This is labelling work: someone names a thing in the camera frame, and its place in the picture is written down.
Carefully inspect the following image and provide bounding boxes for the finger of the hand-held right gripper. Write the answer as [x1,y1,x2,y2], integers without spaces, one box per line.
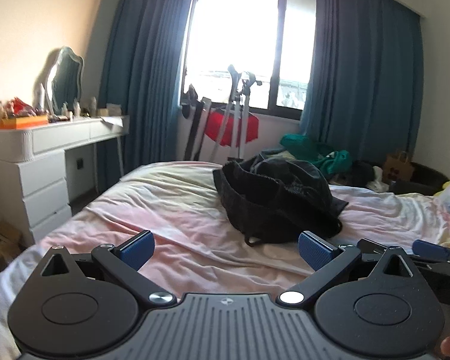
[412,239,450,271]
[358,238,415,262]

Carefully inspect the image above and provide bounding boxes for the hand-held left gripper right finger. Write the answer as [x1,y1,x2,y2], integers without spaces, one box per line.
[278,230,417,306]

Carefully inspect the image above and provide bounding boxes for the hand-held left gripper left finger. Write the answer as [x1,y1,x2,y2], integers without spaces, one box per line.
[40,230,177,306]

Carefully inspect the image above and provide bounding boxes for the black clothes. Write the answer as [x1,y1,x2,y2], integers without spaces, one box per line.
[212,156,349,247]

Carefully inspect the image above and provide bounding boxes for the dark clothes pile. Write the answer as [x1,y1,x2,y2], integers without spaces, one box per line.
[335,160,376,187]

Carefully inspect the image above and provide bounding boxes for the green clothes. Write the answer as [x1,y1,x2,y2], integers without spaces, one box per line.
[280,134,352,175]

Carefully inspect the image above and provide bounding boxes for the grey and yellow clothes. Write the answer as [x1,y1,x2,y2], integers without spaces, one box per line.
[258,148,290,162]

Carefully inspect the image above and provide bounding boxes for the bed with pink sheet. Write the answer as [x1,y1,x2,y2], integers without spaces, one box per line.
[0,161,450,360]

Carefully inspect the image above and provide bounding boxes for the white cloth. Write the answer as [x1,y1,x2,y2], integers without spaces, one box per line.
[367,166,390,193]

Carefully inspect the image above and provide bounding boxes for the black basket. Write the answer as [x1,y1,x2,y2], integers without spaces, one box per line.
[389,162,450,196]

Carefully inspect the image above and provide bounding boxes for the brown paper bag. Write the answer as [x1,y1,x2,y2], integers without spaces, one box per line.
[382,150,415,184]

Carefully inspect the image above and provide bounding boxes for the white dresser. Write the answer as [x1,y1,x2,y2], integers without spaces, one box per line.
[0,115,130,247]

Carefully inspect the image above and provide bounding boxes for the black standing pole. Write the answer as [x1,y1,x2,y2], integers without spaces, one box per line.
[180,84,212,160]

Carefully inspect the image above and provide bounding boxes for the cardboard boxes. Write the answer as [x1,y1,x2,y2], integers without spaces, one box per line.
[0,220,24,264]

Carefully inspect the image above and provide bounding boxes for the small beige box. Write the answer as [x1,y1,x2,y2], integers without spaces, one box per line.
[97,104,123,117]

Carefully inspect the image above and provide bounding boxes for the red cloth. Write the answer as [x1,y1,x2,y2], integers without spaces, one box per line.
[204,107,259,146]

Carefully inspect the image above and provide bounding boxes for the small white bottles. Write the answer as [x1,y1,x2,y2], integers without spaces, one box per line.
[61,99,82,119]

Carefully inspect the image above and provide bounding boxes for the metal drying rack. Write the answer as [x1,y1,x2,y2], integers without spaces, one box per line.
[210,64,264,161]

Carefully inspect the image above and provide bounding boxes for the blue curtain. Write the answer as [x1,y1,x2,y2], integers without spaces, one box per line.
[299,0,424,158]
[97,0,198,181]

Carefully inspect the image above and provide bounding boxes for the red ornaments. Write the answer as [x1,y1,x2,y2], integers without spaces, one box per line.
[0,97,49,119]

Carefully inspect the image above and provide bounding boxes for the wavy framed mirror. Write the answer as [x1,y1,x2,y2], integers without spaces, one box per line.
[41,46,84,116]

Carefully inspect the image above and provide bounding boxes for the window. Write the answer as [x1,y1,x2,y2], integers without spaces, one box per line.
[180,0,317,111]

